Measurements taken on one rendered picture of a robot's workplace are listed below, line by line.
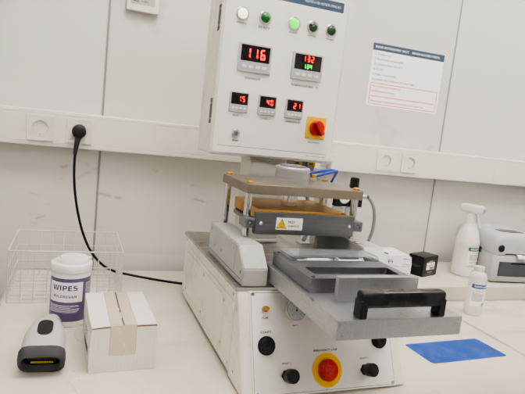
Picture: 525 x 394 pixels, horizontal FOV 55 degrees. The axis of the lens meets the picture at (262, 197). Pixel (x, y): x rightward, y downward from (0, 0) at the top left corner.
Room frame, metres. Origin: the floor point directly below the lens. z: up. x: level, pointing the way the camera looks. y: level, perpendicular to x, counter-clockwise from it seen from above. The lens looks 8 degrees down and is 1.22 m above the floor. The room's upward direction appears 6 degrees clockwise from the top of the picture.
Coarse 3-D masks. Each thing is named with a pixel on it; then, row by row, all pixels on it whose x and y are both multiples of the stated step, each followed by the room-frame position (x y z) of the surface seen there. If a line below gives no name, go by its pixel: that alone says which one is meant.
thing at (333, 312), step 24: (288, 288) 0.83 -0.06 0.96; (336, 288) 0.75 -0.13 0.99; (360, 288) 0.76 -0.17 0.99; (384, 288) 0.78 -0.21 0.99; (408, 288) 0.80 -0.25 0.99; (312, 312) 0.74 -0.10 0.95; (336, 312) 0.70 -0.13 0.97; (384, 312) 0.73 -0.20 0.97; (408, 312) 0.74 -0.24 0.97; (336, 336) 0.67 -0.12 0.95; (360, 336) 0.68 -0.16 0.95; (384, 336) 0.70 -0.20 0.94; (408, 336) 0.71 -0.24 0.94
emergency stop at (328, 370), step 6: (324, 360) 0.89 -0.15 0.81; (330, 360) 0.89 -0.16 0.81; (324, 366) 0.88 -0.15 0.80; (330, 366) 0.89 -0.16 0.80; (336, 366) 0.89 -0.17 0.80; (318, 372) 0.88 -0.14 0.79; (324, 372) 0.88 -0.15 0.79; (330, 372) 0.88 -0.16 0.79; (336, 372) 0.88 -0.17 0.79; (324, 378) 0.87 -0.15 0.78; (330, 378) 0.88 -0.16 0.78
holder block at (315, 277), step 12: (276, 252) 0.93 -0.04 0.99; (276, 264) 0.91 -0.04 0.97; (288, 264) 0.86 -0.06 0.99; (300, 264) 0.86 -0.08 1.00; (312, 264) 0.86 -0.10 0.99; (324, 264) 0.87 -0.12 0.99; (336, 264) 0.88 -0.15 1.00; (348, 264) 0.89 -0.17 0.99; (360, 264) 0.90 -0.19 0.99; (372, 264) 0.91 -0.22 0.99; (384, 264) 0.92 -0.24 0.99; (288, 276) 0.86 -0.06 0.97; (300, 276) 0.82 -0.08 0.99; (312, 276) 0.79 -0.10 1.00; (324, 276) 0.80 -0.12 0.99; (336, 276) 0.81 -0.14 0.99; (312, 288) 0.78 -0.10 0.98; (324, 288) 0.79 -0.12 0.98
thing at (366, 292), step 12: (420, 288) 0.74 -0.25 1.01; (432, 288) 0.74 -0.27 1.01; (360, 300) 0.69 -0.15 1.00; (372, 300) 0.69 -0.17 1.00; (384, 300) 0.70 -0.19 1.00; (396, 300) 0.70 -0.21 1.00; (408, 300) 0.71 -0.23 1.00; (420, 300) 0.72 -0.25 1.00; (432, 300) 0.73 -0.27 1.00; (444, 300) 0.73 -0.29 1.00; (360, 312) 0.68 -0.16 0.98; (432, 312) 0.75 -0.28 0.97; (444, 312) 0.74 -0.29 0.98
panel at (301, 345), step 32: (256, 320) 0.88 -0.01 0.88; (288, 320) 0.90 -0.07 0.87; (256, 352) 0.86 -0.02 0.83; (288, 352) 0.88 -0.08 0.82; (320, 352) 0.90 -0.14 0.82; (352, 352) 0.92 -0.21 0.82; (384, 352) 0.95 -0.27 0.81; (256, 384) 0.83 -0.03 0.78; (288, 384) 0.85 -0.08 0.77; (320, 384) 0.87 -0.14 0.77; (352, 384) 0.90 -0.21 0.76; (384, 384) 0.92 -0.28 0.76
